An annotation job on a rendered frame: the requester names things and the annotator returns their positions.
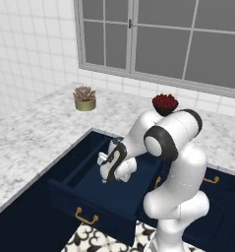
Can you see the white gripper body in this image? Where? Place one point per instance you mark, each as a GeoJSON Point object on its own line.
{"type": "Point", "coordinates": [127, 170]}

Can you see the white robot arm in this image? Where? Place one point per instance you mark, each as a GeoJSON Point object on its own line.
{"type": "Point", "coordinates": [179, 183]}

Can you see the open navy drawer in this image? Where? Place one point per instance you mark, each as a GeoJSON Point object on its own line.
{"type": "Point", "coordinates": [105, 193]}

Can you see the navy drawer front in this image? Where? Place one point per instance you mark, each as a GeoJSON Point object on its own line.
{"type": "Point", "coordinates": [225, 180]}
{"type": "Point", "coordinates": [151, 203]}

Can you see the dark red flowers in pot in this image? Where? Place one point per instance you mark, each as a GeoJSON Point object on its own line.
{"type": "Point", "coordinates": [164, 102]}

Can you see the succulent in olive pot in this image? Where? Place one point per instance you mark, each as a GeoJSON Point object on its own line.
{"type": "Point", "coordinates": [84, 97]}

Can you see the navy cupboard run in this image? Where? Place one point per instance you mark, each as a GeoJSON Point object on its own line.
{"type": "Point", "coordinates": [27, 226]}

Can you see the grey framed window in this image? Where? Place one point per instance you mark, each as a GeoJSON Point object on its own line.
{"type": "Point", "coordinates": [161, 42]}

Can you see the dark window latch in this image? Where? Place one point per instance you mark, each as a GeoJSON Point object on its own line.
{"type": "Point", "coordinates": [130, 24]}

